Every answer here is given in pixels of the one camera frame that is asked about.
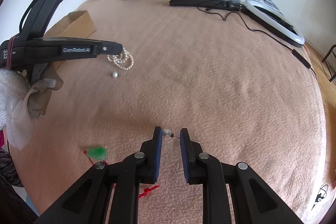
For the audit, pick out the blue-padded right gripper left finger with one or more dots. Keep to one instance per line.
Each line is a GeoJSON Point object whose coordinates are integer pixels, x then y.
{"type": "Point", "coordinates": [108, 193]}

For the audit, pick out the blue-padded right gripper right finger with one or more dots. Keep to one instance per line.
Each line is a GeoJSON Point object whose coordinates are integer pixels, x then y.
{"type": "Point", "coordinates": [231, 193]}

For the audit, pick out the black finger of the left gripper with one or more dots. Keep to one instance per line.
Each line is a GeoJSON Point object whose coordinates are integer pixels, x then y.
{"type": "Point", "coordinates": [109, 48]}

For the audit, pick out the red cord jade pendant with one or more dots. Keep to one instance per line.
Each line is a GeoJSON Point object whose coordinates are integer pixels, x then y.
{"type": "Point", "coordinates": [99, 154]}

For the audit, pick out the single white pearl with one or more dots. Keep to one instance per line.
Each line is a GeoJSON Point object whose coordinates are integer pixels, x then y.
{"type": "Point", "coordinates": [168, 133]}

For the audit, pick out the white gloved hand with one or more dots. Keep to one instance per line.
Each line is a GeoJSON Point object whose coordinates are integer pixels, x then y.
{"type": "Point", "coordinates": [22, 104]}

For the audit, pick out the shallow cardboard box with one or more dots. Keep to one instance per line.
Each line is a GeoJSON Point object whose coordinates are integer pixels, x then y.
{"type": "Point", "coordinates": [77, 24]}

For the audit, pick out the pink blanket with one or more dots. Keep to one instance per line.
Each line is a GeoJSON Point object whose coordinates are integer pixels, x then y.
{"type": "Point", "coordinates": [240, 94]}

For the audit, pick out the power strip with cables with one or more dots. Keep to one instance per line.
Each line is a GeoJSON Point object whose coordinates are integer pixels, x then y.
{"type": "Point", "coordinates": [322, 193]}

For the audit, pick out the black tripod handle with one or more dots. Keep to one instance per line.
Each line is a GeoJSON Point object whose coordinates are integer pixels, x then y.
{"type": "Point", "coordinates": [207, 4]}

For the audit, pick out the white ring light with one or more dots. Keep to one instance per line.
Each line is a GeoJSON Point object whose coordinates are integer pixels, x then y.
{"type": "Point", "coordinates": [274, 22]}

